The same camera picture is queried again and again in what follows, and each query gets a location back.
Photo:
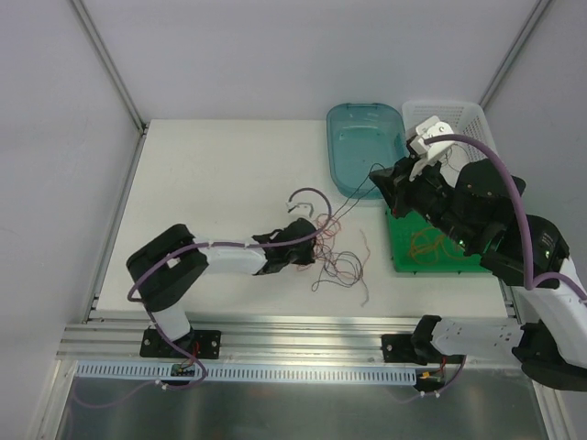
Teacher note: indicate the aluminium frame post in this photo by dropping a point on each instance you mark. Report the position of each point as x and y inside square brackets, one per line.
[536, 15]
[102, 53]

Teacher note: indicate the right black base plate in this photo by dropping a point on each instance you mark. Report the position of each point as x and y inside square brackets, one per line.
[397, 348]

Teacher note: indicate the left aluminium frame post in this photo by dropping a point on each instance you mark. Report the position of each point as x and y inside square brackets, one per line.
[102, 53]

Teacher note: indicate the white perforated plastic basket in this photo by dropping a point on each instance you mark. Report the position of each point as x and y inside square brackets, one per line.
[464, 118]

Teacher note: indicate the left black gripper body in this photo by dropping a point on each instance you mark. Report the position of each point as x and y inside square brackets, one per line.
[300, 240]

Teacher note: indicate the green plastic tray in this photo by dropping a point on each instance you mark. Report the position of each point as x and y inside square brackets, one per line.
[418, 247]

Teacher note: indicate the white slotted cable duct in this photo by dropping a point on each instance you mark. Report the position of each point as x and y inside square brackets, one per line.
[248, 373]

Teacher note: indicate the teal transparent plastic tub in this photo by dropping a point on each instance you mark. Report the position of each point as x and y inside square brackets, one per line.
[362, 138]

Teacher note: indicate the right aluminium frame post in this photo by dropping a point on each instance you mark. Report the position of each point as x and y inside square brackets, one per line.
[536, 15]

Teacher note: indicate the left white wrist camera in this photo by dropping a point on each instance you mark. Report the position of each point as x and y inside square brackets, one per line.
[300, 210]

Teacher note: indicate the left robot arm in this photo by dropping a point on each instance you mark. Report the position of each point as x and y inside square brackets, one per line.
[169, 265]

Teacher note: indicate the aluminium mounting rail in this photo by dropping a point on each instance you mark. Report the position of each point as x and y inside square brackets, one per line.
[282, 320]

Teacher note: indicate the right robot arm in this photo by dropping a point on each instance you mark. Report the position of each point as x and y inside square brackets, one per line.
[482, 213]

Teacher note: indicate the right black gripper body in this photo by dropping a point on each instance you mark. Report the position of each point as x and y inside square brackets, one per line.
[404, 184]

